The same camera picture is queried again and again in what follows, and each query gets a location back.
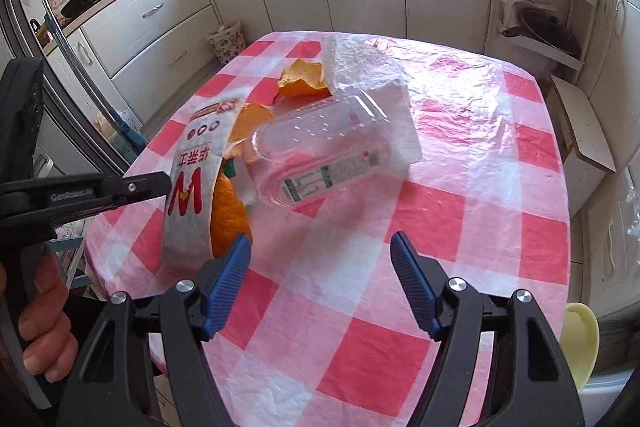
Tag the clear plastic bottle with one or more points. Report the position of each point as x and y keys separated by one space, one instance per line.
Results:
x=320 y=142

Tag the grey metal refrigerator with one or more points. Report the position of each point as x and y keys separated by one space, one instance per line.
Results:
x=65 y=127

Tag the person's left hand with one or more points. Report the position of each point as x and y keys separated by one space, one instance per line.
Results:
x=47 y=322

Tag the floral waste basket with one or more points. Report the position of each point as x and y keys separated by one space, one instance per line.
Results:
x=227 y=44

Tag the blue mop pole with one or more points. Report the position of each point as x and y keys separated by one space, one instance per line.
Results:
x=55 y=32

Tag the light blue stool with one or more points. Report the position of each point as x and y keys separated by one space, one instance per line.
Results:
x=70 y=257

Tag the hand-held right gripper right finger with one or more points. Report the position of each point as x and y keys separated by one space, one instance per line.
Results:
x=412 y=282

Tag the white wooden stool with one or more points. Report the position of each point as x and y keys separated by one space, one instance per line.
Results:
x=582 y=127

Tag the white red-printed paper wrapper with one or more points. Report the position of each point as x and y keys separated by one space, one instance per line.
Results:
x=187 y=187

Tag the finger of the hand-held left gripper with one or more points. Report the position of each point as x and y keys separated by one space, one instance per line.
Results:
x=135 y=189

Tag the white appliance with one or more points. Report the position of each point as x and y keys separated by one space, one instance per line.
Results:
x=607 y=397

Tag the cream panelled cabinet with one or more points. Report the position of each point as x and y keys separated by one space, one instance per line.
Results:
x=622 y=37

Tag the dark lidded pan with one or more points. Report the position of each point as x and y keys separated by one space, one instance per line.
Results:
x=547 y=32

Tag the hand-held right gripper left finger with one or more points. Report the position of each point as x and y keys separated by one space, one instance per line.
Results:
x=227 y=287

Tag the large orange peel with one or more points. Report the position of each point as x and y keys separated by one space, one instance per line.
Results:
x=227 y=217

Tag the person's dark clothing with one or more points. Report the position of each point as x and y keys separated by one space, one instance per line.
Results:
x=85 y=322

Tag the red white checkered tablecloth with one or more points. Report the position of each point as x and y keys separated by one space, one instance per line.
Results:
x=475 y=187

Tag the pale yellow plastic bin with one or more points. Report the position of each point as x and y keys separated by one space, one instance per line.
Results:
x=580 y=347

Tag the cream drawer cabinet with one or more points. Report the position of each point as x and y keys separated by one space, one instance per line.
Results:
x=160 y=42

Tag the clear plastic bag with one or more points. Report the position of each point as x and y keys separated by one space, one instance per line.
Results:
x=634 y=212

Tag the orange peel piece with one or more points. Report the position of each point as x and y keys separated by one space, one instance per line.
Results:
x=252 y=119
x=305 y=82

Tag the white crinkled paper sheet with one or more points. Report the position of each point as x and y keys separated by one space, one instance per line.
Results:
x=360 y=67

